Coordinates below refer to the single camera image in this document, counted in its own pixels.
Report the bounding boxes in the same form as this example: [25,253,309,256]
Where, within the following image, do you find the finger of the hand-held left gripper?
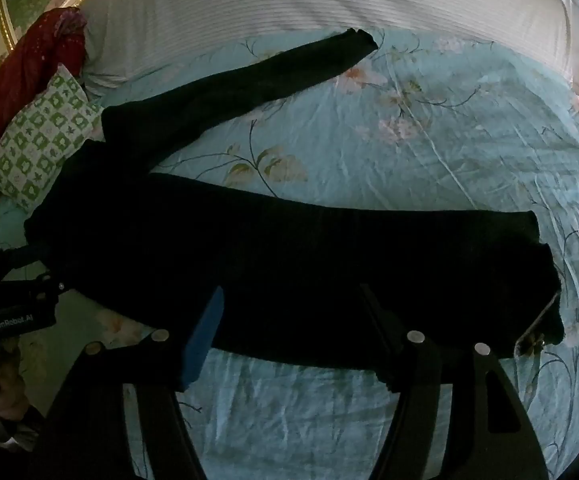
[0,245,53,278]

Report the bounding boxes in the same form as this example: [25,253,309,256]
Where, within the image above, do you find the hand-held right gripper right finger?
[358,282,553,480]

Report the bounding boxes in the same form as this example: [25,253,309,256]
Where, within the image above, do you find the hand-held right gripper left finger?
[30,286,226,480]

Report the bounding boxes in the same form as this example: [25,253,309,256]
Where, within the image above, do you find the black pants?
[24,27,566,377]

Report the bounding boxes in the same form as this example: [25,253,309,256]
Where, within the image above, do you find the person's left hand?
[0,336,34,422]

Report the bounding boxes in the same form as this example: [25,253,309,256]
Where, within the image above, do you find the green patterned pillow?
[0,64,106,212]

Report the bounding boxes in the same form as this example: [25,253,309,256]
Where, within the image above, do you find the dark red cloth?
[0,7,89,167]

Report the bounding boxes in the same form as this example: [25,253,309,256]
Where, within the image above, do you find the floral light blue bed sheet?
[0,27,579,480]

